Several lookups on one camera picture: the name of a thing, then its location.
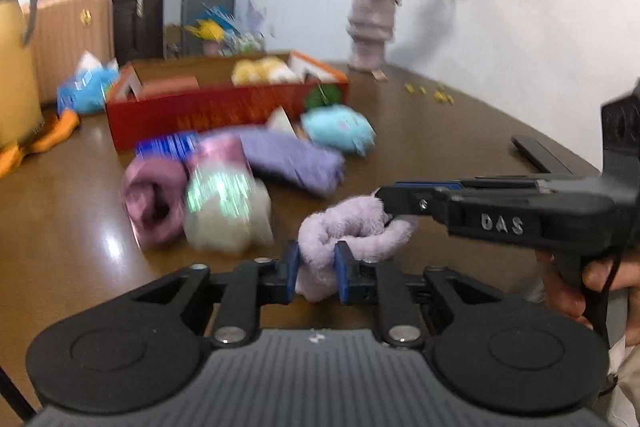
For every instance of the pale ribbed vase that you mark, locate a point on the pale ribbed vase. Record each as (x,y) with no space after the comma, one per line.
(370,27)

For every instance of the pink suitcase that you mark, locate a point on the pink suitcase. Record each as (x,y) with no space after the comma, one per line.
(70,42)

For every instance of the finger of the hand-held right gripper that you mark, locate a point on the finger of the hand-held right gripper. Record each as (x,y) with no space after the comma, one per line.
(430,184)
(410,202)

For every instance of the pile of colourful toys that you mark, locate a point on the pile of colourful toys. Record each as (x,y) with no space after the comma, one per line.
(225,32)

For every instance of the orange cloth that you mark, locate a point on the orange cloth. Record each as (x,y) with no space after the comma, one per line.
(45,139)

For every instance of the blue tissue pack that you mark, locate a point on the blue tissue pack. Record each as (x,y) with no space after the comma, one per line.
(85,87)

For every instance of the white wedge-shaped packet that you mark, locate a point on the white wedge-shaped packet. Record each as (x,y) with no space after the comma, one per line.
(281,123)

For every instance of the small wooden piece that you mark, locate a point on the small wooden piece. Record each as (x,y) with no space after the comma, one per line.
(379,75)

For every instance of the black flat bar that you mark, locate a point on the black flat bar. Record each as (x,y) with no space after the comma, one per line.
(540,153)

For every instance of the red cardboard box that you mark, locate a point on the red cardboard box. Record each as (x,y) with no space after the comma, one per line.
(200,109)

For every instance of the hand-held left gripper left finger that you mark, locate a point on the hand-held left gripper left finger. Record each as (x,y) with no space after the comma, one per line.
(292,268)

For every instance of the blue packet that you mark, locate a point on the blue packet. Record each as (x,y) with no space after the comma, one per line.
(165,146)

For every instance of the dark brown door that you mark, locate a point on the dark brown door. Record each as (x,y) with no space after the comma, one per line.
(135,2)

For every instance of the white cloth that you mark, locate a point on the white cloth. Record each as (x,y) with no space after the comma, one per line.
(625,382)

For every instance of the scattered yellow bits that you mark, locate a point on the scattered yellow bits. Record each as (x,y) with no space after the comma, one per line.
(440,96)

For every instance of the person's right hand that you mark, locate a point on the person's right hand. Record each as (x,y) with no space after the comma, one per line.
(565,302)

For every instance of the mauve rolled towel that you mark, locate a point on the mauve rolled towel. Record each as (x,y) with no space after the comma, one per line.
(150,192)

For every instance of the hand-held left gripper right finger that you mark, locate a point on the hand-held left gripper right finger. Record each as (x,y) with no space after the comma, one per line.
(342,273)

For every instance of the yellow plush toy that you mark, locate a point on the yellow plush toy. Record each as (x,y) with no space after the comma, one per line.
(262,71)

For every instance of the yellow thermos jug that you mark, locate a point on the yellow thermos jug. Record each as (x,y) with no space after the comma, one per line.
(15,72)

